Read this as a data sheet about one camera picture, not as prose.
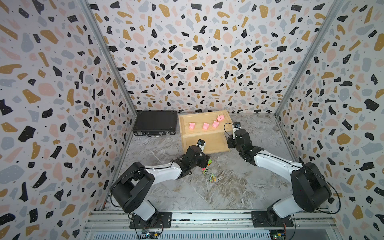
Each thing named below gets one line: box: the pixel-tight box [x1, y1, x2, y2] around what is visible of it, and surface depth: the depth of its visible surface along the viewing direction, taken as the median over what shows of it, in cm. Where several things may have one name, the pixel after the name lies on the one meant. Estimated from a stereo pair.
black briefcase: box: [132, 110, 178, 138], surface depth 109 cm
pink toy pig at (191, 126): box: [189, 122, 196, 130], surface depth 85 cm
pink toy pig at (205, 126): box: [202, 122, 210, 131], surface depth 85 cm
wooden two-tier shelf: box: [178, 110, 233, 155], surface depth 87 cm
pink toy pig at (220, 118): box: [216, 115, 225, 122], surface depth 89 cm
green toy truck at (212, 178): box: [209, 173, 217, 183], surface depth 87 cm
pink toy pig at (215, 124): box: [212, 120, 219, 128], surface depth 86 cm
